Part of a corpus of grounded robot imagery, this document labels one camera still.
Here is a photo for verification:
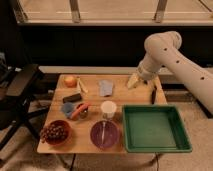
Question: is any red yellow apple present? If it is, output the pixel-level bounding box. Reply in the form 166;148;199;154
64;76;77;88

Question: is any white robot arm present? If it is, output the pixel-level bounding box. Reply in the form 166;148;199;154
127;31;213;115

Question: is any white plastic cup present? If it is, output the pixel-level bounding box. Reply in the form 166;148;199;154
101;101;117;119

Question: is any blue folded cloth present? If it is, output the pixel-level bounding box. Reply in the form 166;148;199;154
99;80;114;97

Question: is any green plastic tray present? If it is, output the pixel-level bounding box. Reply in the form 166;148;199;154
122;105;192;153

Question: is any white spoon in bowl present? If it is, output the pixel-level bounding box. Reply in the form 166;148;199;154
101;121;106;144

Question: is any orange carrot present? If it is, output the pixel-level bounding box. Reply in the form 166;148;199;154
70;102;90;120

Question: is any purple bowl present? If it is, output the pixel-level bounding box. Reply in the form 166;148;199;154
90;120;120;150

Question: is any black rectangular block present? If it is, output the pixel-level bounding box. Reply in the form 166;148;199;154
63;93;82;103

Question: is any small glass jar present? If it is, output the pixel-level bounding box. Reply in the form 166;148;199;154
79;109;88;119

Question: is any red bowl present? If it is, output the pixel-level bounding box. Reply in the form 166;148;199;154
41;120;71;146

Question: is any bunch of dark grapes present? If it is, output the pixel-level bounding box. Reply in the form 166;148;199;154
40;125;68;141

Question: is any black office chair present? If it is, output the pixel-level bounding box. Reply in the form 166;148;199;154
0;52;49;151

